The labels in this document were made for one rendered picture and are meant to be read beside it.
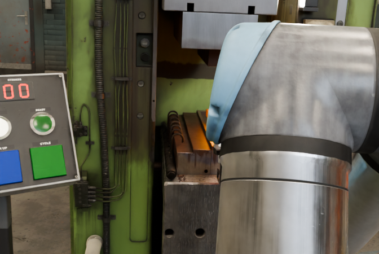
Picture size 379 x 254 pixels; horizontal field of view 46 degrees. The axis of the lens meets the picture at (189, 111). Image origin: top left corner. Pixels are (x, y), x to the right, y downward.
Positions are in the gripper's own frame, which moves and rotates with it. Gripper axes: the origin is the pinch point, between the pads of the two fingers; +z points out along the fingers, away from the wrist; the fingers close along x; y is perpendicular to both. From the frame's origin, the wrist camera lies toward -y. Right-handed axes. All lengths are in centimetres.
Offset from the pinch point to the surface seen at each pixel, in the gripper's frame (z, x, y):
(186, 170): 7.2, -9.4, 12.2
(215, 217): 1.0, -1.4, 23.3
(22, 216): 157, -99, 107
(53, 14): 628, -175, 5
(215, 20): 7.7, -4.1, -29.9
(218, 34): 7.7, -2.9, -26.3
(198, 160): 7.2, -6.2, 9.0
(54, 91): 1.4, -44.3, -10.9
